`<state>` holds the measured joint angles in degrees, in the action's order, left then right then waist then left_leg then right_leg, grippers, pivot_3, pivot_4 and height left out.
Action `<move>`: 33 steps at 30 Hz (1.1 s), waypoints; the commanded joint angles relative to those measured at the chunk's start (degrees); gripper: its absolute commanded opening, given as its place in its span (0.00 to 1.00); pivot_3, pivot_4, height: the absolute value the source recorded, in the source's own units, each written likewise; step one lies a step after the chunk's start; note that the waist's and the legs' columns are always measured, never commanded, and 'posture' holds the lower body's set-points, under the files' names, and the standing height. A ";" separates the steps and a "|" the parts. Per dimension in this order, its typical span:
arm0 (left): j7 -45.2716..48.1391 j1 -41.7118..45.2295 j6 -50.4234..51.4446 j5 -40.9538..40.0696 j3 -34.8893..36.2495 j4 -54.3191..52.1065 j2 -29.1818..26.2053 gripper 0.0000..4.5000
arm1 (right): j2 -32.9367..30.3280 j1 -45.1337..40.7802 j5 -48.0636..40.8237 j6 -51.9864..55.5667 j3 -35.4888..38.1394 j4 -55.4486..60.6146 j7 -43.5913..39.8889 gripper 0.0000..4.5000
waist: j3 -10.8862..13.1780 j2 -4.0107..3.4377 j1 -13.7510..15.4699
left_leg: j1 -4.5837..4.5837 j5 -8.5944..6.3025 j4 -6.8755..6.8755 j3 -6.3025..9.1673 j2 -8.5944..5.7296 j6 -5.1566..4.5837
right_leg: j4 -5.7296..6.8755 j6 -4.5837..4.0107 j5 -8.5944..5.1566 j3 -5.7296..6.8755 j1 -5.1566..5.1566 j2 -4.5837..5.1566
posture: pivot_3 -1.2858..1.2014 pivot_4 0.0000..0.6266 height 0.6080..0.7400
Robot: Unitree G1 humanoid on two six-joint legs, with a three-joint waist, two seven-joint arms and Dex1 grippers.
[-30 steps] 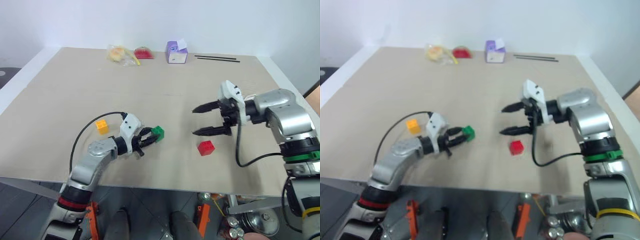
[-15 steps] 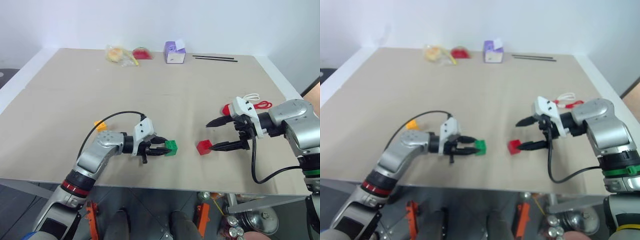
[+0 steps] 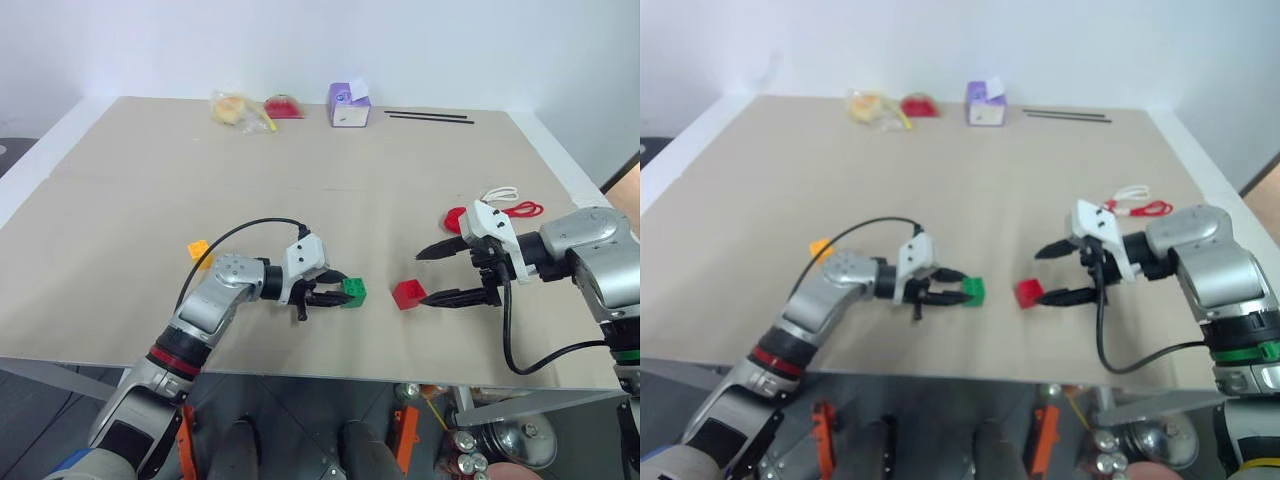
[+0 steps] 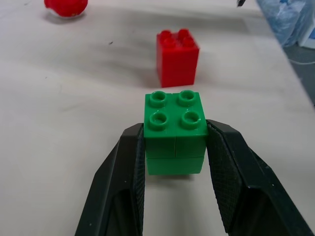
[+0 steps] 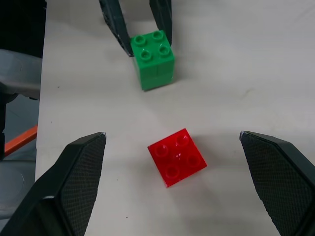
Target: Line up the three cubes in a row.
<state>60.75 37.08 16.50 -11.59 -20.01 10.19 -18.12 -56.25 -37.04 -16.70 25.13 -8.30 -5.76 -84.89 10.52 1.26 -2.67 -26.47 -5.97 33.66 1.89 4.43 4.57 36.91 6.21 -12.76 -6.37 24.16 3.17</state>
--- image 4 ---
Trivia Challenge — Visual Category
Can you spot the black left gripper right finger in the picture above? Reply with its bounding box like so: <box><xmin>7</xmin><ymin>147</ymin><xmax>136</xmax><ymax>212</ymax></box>
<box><xmin>206</xmin><ymin>119</ymin><xmax>315</xmax><ymax>236</ymax></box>

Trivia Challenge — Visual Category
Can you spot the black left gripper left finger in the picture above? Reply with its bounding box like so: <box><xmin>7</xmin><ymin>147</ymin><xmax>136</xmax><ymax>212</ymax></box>
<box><xmin>74</xmin><ymin>122</ymin><xmax>146</xmax><ymax>236</ymax></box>

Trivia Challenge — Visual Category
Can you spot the green building block cube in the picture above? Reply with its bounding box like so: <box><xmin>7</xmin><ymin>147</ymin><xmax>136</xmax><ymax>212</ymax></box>
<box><xmin>143</xmin><ymin>89</ymin><xmax>209</xmax><ymax>176</ymax></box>

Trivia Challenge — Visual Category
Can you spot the red building block cube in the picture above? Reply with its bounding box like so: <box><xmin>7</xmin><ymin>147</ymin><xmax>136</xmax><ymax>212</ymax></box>
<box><xmin>156</xmin><ymin>29</ymin><xmax>200</xmax><ymax>89</ymax></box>

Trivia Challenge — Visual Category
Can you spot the clear blue plastic bag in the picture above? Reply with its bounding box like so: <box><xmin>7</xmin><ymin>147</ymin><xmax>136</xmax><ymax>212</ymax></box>
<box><xmin>255</xmin><ymin>0</ymin><xmax>315</xmax><ymax>48</ymax></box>

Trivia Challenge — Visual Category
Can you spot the red round plush object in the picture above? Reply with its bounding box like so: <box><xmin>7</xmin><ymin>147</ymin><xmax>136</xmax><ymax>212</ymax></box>
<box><xmin>43</xmin><ymin>0</ymin><xmax>89</xmax><ymax>19</ymax></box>

